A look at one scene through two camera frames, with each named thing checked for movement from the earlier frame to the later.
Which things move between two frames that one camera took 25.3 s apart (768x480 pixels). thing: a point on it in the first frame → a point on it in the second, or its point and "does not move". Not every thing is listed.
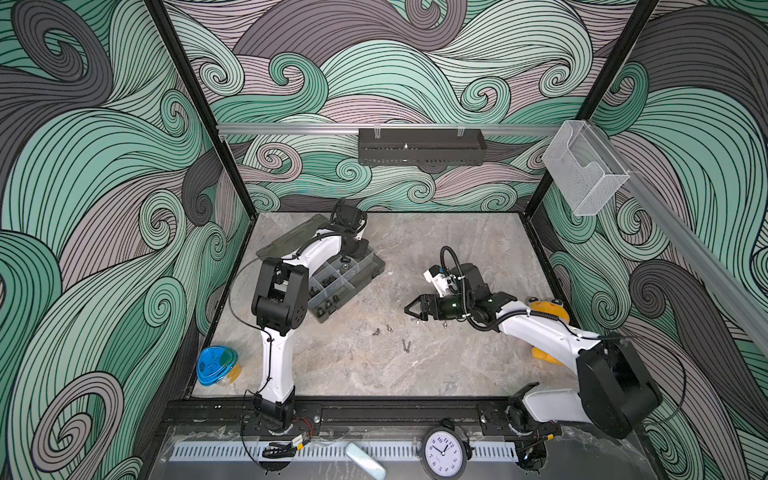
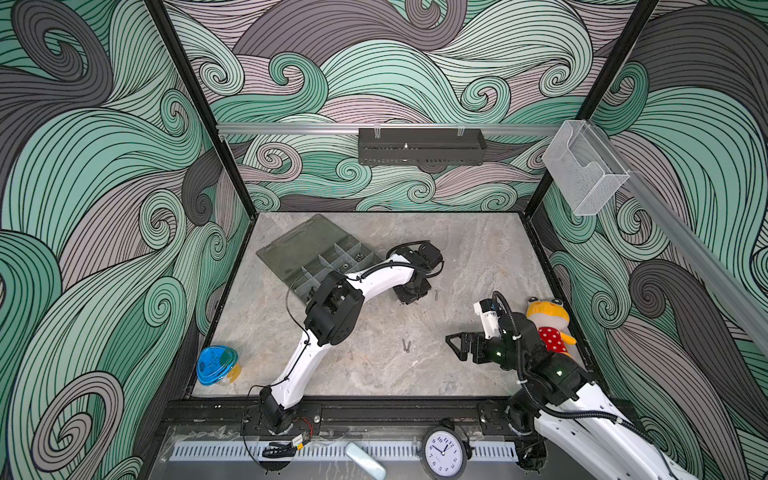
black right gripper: (425, 300) → (477, 339)
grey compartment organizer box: (338, 280) does not move
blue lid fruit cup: (217, 365) does not move
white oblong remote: (368, 464) does not move
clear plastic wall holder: (585, 169) does not move
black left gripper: (363, 244) → (406, 300)
